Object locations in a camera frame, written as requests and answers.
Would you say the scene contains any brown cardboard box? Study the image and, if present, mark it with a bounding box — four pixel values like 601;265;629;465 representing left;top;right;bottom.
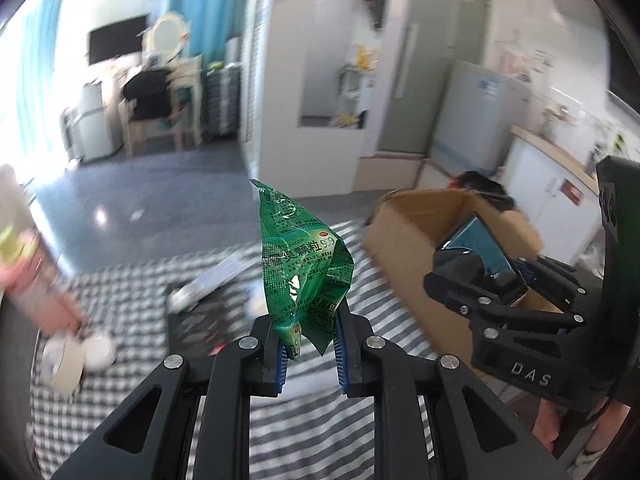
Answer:
362;187;566;376

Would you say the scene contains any cream cloth bag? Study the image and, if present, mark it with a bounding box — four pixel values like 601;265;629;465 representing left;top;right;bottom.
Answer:
0;164;32;228

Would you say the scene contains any dark flat tray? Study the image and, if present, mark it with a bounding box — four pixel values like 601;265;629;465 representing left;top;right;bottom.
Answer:
167;285;262;357

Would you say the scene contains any silver refrigerator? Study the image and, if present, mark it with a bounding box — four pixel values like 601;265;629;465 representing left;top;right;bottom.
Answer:
432;60;532;172

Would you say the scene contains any black garment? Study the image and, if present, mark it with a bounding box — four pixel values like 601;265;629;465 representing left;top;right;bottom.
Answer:
123;67;173;121

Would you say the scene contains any green foil packet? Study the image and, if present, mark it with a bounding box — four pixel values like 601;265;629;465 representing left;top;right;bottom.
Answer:
250;179;355;363

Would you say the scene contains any white flat carton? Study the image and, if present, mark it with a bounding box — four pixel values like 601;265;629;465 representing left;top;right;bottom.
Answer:
167;252;251;313

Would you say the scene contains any person's right hand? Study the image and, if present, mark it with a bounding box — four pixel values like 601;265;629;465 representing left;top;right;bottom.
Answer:
531;398;569;454

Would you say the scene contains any grey door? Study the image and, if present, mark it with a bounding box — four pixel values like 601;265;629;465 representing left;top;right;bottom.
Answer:
377;0;494;157

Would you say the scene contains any white round container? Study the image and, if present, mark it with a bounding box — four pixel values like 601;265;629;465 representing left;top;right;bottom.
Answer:
82;332;117;372

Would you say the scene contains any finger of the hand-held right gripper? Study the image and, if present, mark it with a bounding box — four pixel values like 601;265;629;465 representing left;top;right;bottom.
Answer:
519;255;607;312
423;247;587;332

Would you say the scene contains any grey checkered cloth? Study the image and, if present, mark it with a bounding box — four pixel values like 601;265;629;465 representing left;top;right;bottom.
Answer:
30;220;501;480

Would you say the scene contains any grey suitcase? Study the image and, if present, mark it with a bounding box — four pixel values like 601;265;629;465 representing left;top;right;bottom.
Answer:
205;62;242;137

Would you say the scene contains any blue curtain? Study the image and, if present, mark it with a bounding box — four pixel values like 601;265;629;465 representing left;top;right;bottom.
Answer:
165;0;261;63

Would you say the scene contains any black bag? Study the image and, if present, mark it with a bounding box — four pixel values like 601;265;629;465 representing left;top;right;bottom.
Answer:
447;171;516;211

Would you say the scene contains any wooden chair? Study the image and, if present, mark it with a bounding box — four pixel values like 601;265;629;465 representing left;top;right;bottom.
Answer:
122;67;183;157

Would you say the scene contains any black television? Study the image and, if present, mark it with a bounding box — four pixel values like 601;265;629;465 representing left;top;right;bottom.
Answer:
89;16;148;66

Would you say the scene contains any white dressing table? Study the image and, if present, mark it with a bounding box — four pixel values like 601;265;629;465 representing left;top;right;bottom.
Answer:
167;54;206;148

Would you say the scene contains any small white packet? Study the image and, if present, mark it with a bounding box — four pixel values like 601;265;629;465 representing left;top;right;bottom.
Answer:
244;287;268;320

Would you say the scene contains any sheer window curtain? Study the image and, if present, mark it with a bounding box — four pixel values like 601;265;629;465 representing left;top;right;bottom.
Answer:
12;0;67;126

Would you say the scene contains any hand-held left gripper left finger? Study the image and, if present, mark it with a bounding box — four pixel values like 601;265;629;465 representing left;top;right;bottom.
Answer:
50;316;290;480

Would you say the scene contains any person's right forearm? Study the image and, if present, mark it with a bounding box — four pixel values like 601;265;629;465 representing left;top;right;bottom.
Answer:
575;400;635;468

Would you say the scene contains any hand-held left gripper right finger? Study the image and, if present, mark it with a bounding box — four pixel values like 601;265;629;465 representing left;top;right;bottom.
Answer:
335;309;572;480

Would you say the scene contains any teal and black box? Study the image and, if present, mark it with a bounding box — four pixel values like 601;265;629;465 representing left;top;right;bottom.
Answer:
435;212;529;306

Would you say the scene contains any oval white-framed mirror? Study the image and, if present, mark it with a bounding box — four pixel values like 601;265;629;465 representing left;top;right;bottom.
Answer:
142;12;192;58

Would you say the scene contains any white tape roll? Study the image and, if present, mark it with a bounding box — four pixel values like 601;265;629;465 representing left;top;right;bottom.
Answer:
42;335;87;394

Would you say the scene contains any pink and yellow bottle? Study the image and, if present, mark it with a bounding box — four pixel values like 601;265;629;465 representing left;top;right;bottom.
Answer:
0;227;88;336

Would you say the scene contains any small white cabinet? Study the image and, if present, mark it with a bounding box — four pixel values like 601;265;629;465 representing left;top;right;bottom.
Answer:
65;80;124;162

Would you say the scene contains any white counter cabinet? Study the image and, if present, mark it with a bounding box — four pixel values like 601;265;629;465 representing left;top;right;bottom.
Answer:
502;126;607;262

